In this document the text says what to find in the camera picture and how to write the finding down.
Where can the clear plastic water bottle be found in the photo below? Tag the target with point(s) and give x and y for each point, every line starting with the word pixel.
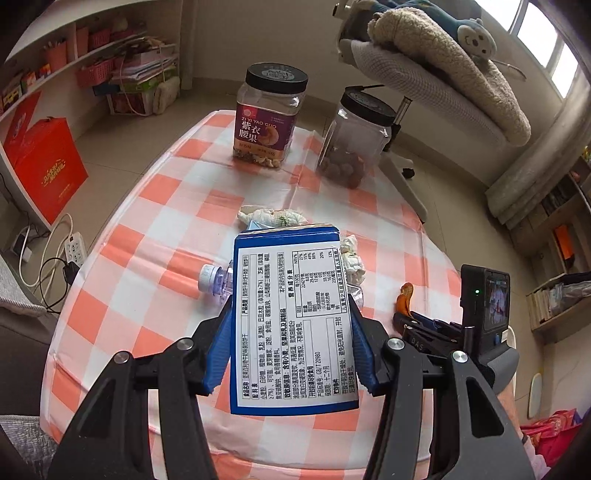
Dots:
pixel 214 279

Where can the red patterned bag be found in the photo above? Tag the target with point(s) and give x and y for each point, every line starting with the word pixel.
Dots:
pixel 554 429

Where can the stack of papers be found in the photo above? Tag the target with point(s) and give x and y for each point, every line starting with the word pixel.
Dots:
pixel 143 64

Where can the pink plastic basket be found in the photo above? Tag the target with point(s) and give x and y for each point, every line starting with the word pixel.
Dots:
pixel 94 74

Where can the wooden shelf unit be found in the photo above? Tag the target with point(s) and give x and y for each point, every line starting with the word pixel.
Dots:
pixel 554 286

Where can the clear jar of brown nuts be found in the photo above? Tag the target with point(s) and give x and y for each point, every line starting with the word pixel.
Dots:
pixel 351 138

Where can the red paper bag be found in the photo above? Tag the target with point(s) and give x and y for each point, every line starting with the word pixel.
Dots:
pixel 18 120

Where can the crumpled white tissue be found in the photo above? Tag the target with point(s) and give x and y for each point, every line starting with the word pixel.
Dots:
pixel 268 216

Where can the pink pen holder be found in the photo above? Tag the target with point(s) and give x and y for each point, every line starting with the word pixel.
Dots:
pixel 55 57

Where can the white wall shelf unit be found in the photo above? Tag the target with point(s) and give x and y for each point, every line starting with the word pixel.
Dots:
pixel 18 189

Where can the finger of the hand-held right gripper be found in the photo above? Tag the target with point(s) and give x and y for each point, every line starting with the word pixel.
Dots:
pixel 438 325
pixel 415 341

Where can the grey office chair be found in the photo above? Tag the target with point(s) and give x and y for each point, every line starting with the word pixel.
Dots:
pixel 392 60

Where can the person's right forearm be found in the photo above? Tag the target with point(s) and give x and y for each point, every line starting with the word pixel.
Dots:
pixel 512 415

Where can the red gift bag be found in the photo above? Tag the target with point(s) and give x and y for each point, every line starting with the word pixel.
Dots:
pixel 46 170

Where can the beige fleece blanket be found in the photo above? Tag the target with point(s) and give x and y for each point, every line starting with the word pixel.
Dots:
pixel 461 69

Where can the grey armchair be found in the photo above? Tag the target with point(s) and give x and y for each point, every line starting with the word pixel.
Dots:
pixel 18 332

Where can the white power strip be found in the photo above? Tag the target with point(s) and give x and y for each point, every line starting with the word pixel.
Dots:
pixel 75 249

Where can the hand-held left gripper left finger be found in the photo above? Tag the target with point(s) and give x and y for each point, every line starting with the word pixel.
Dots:
pixel 217 364

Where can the blue monkey plush toy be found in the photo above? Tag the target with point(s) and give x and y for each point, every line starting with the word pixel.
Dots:
pixel 475 39

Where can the grey patterned cloth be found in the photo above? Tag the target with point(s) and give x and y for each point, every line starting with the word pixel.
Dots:
pixel 23 443

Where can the cashew jar with purple label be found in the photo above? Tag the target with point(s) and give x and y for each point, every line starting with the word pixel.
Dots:
pixel 268 134

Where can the orange peel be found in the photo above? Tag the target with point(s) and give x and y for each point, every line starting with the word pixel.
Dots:
pixel 402 300

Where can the cream fabric bag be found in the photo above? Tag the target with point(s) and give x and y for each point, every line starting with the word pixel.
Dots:
pixel 166 94

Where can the blue and white cardboard box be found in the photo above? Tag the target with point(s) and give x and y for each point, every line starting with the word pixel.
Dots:
pixel 291 323

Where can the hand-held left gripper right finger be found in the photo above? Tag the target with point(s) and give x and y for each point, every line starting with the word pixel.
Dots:
pixel 364 364

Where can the beige curtain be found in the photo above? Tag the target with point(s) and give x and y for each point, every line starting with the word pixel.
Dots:
pixel 535 175

